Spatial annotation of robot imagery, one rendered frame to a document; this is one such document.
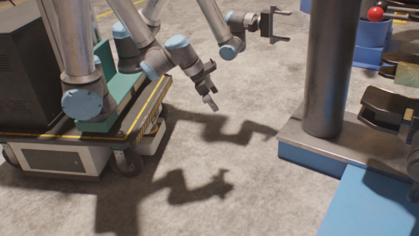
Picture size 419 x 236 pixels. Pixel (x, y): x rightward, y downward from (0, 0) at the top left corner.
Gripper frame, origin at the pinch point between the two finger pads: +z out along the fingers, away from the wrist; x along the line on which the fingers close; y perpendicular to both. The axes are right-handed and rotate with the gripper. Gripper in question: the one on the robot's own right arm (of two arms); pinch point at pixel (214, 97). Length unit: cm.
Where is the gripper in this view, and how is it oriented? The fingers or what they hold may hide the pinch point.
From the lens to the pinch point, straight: 143.6
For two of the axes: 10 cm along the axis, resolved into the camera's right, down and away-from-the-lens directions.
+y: -8.8, 3.8, 2.8
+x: 0.2, 6.2, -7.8
